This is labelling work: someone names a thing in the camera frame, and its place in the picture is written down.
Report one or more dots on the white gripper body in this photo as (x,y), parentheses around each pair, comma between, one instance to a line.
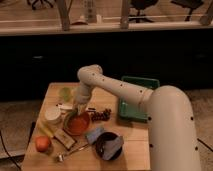
(82,95)

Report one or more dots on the green pepper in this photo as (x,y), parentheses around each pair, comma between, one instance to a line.
(71,121)

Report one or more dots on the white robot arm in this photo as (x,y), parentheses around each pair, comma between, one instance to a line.
(172,132)

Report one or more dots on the red bowl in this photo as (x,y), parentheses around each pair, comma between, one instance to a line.
(83,121)

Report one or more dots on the dark bowl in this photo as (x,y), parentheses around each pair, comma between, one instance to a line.
(100,142)

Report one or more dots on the white spoon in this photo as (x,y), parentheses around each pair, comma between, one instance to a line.
(65,107)

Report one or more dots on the dark grape bunch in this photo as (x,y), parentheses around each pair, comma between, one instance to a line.
(101,116)

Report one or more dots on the white cup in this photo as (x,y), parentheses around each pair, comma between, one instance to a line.
(53,115)

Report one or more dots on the green tray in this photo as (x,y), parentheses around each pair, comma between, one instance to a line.
(127,111)

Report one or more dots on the brown bread slice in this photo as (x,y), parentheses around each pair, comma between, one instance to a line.
(65,139)

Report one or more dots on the yellow banana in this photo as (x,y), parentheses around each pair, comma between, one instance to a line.
(45,129)

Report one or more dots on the blue grey cloth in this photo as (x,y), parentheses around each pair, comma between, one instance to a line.
(111,147)

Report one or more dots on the metal fork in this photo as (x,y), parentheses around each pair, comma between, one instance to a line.
(61,157)

